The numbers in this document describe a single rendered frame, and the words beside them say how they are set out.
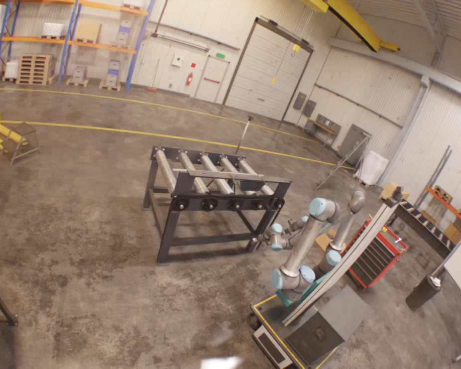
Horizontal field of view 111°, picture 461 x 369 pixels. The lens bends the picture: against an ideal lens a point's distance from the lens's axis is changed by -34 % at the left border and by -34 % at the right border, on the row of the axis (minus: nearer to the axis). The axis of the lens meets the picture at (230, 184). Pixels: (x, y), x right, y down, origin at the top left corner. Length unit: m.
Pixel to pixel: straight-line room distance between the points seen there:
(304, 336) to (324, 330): 0.22
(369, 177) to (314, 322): 8.54
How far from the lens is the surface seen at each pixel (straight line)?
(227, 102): 12.26
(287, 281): 1.74
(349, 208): 2.04
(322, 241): 4.20
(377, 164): 9.97
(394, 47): 12.96
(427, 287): 4.69
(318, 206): 1.50
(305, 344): 2.16
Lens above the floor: 2.08
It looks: 27 degrees down
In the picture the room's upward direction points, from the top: 23 degrees clockwise
